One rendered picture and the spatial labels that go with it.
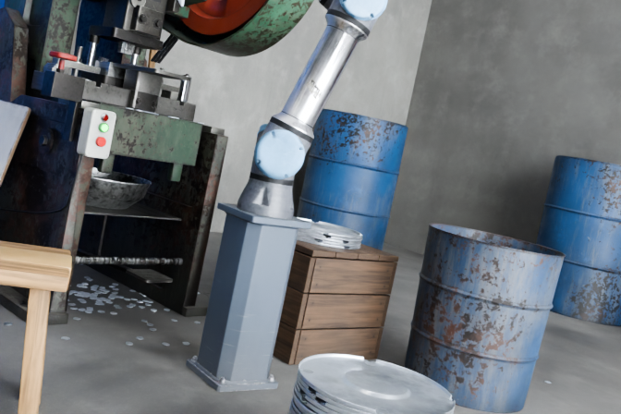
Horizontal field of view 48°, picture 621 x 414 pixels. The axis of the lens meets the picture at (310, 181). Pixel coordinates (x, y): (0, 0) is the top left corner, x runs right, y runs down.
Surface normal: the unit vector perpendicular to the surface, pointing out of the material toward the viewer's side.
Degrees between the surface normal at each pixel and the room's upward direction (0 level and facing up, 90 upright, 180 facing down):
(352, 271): 90
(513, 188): 90
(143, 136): 90
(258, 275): 90
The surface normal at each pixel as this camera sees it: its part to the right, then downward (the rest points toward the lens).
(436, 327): -0.77, -0.08
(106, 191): 0.39, 0.40
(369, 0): 0.14, -0.04
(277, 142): 0.02, 0.18
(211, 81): 0.72, 0.18
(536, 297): 0.45, 0.18
